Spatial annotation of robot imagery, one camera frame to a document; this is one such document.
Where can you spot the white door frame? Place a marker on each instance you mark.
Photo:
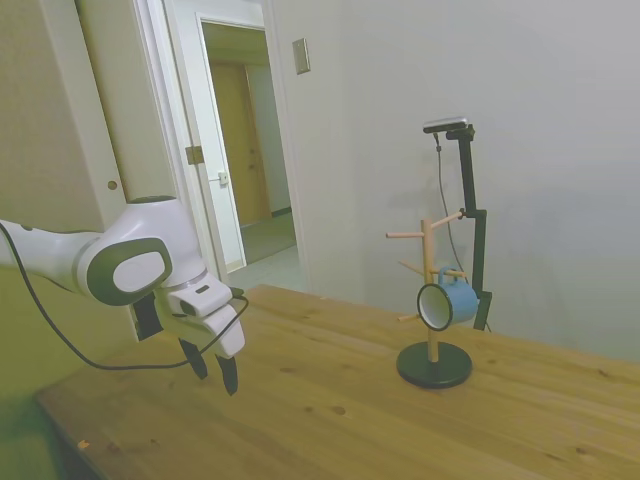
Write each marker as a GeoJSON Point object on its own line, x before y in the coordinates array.
{"type": "Point", "coordinates": [280, 150]}

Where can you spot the blue enamel mug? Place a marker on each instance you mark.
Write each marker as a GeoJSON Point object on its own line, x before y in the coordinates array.
{"type": "Point", "coordinates": [457, 301]}

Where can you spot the beige open door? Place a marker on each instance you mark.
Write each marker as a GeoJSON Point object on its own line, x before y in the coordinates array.
{"type": "Point", "coordinates": [115, 100]}

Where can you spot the grey wall switch plate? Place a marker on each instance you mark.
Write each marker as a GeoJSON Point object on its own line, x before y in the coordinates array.
{"type": "Point", "coordinates": [301, 56]}

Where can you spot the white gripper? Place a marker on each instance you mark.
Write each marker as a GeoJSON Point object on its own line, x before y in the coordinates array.
{"type": "Point", "coordinates": [227, 332]}

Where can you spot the brass door hinge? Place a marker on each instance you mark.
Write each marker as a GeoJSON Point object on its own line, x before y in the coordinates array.
{"type": "Point", "coordinates": [194, 155]}

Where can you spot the wooden mug tree black base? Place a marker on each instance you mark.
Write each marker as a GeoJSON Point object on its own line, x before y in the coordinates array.
{"type": "Point", "coordinates": [434, 371]}

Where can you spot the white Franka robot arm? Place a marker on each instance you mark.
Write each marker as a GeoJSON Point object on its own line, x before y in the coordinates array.
{"type": "Point", "coordinates": [145, 225]}

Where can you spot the black exterior camera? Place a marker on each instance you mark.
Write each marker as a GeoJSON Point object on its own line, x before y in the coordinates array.
{"type": "Point", "coordinates": [446, 124]}

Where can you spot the black wrist mount block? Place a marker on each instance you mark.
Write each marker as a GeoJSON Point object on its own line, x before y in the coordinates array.
{"type": "Point", "coordinates": [147, 317]}

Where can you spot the black camera stand pole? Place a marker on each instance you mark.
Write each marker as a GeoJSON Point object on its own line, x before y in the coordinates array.
{"type": "Point", "coordinates": [481, 250]}

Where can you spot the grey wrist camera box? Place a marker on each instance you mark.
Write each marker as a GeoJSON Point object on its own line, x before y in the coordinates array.
{"type": "Point", "coordinates": [200, 300]}

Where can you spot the brown wooden hallway door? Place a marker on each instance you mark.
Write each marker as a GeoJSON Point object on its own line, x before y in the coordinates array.
{"type": "Point", "coordinates": [240, 145]}

